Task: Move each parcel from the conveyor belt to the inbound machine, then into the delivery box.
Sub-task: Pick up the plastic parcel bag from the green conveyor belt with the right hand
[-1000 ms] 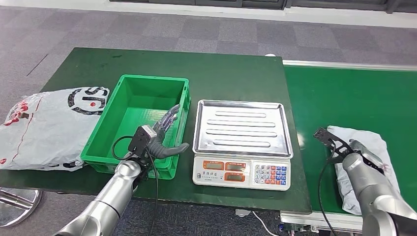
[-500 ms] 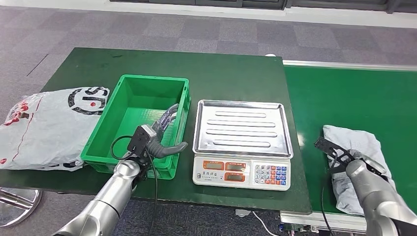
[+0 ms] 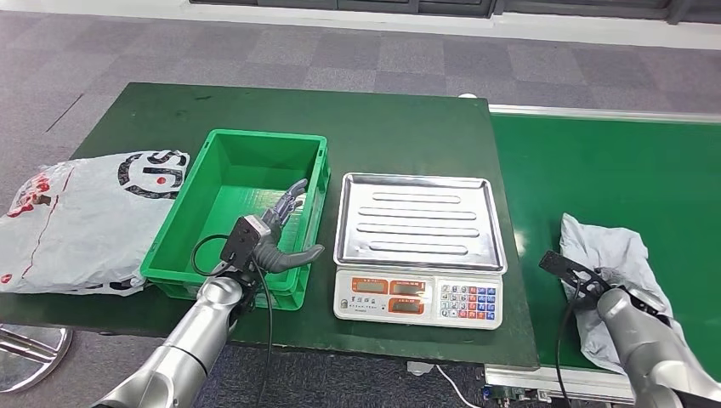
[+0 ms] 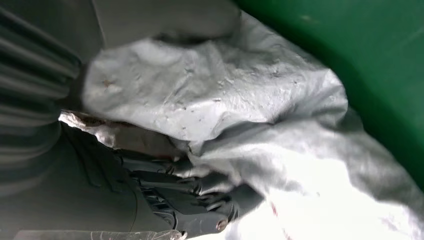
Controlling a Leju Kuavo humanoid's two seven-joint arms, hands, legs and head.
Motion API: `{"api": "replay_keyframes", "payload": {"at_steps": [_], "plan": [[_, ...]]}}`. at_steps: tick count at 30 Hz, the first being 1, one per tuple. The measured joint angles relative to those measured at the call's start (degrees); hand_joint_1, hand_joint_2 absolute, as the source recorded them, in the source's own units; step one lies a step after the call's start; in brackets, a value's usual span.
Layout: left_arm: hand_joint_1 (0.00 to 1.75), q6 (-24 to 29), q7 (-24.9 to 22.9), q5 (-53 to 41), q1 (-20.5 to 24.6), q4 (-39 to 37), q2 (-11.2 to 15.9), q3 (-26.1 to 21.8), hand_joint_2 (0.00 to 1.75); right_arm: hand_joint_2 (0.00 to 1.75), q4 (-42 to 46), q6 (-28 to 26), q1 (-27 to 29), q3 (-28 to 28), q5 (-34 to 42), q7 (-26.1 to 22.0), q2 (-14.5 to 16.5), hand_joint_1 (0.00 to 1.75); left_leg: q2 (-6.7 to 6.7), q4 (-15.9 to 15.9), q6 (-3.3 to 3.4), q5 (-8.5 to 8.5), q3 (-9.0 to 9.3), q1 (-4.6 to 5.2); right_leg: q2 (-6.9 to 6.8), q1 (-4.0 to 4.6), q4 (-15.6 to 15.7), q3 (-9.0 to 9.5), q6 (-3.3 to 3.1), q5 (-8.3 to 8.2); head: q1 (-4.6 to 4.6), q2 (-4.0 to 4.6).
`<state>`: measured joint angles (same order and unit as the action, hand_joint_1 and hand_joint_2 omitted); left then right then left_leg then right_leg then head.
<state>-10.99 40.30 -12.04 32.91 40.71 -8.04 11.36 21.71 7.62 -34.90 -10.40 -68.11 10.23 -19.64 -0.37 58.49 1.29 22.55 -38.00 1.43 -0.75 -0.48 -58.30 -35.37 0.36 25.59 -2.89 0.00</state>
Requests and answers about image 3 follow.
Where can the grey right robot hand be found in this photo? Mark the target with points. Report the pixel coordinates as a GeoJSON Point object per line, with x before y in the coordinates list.
{"type": "Point", "coordinates": [611, 280]}

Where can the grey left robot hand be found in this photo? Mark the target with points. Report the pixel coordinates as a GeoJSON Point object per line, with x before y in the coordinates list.
{"type": "Point", "coordinates": [270, 259]}

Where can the grey parcel bag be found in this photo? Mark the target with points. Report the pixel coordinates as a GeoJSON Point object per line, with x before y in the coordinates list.
{"type": "Point", "coordinates": [608, 248]}

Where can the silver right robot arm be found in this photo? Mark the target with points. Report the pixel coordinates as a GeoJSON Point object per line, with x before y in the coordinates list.
{"type": "Point", "coordinates": [653, 349]}

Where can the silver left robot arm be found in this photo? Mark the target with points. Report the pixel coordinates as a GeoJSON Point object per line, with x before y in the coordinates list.
{"type": "Point", "coordinates": [186, 343]}

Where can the large white printed parcel bag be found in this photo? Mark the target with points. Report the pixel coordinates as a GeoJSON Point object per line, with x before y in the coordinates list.
{"type": "Point", "coordinates": [84, 225]}

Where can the green plastic crate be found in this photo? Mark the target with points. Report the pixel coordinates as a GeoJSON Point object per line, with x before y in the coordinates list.
{"type": "Point", "coordinates": [236, 169]}

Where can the white electronic scale steel tray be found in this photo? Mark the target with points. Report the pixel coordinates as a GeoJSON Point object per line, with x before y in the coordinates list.
{"type": "Point", "coordinates": [417, 225]}

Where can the green circuit board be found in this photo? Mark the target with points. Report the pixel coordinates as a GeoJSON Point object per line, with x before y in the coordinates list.
{"type": "Point", "coordinates": [507, 392]}

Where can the white table foot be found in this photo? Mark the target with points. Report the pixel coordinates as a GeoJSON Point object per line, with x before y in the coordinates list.
{"type": "Point", "coordinates": [419, 367]}

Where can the chrome round stool base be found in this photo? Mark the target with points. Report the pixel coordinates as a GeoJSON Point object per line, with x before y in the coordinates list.
{"type": "Point", "coordinates": [28, 355]}

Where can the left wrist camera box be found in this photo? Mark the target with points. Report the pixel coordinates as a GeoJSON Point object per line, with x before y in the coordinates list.
{"type": "Point", "coordinates": [242, 241]}

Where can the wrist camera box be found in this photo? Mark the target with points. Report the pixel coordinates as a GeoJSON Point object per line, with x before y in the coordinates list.
{"type": "Point", "coordinates": [242, 241]}
{"type": "Point", "coordinates": [563, 267]}

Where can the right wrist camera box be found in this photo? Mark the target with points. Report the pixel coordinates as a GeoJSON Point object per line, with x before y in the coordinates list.
{"type": "Point", "coordinates": [563, 267]}

